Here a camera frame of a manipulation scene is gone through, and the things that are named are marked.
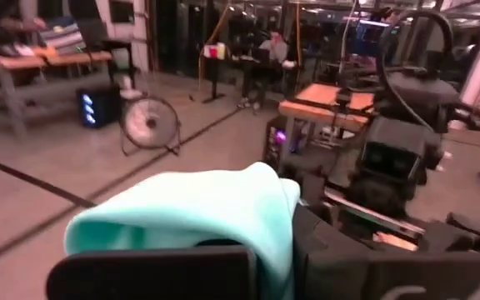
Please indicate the yellow cup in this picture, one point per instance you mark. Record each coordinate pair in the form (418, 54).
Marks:
(221, 50)

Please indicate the black floor fan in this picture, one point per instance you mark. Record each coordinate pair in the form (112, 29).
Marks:
(150, 123)

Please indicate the red white cup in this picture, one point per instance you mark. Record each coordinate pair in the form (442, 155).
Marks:
(209, 51)

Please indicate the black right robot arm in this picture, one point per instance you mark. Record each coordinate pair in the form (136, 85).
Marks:
(423, 96)

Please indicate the aqua cloth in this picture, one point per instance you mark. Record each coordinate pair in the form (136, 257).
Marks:
(190, 204)

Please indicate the black computer tower blue lights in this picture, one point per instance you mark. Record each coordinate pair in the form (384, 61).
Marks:
(102, 106)

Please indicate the computer tower purple light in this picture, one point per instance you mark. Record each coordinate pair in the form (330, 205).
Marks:
(273, 146)

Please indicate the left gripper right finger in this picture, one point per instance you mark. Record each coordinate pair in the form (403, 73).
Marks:
(331, 271)

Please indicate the stack of folded cloths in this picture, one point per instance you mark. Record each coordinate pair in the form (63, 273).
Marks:
(63, 35)

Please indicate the black desk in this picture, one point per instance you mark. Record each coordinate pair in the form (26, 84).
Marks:
(240, 62)

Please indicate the orange top table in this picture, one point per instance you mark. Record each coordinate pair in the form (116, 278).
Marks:
(319, 93)

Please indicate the person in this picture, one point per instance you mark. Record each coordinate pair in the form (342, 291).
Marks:
(277, 50)
(19, 25)

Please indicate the wooden top workbench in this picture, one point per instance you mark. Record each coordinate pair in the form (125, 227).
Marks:
(11, 62)

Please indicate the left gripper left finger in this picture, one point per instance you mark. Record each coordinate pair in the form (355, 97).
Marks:
(152, 275)

